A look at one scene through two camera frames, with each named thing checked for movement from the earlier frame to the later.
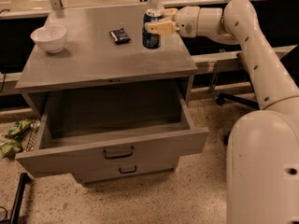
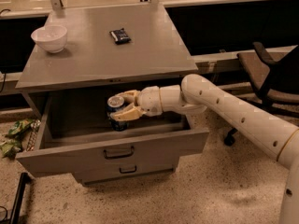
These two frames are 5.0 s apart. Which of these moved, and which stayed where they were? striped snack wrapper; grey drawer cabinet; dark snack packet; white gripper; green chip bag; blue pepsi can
Moved: blue pepsi can; white gripper
Stayed: green chip bag; dark snack packet; grey drawer cabinet; striped snack wrapper
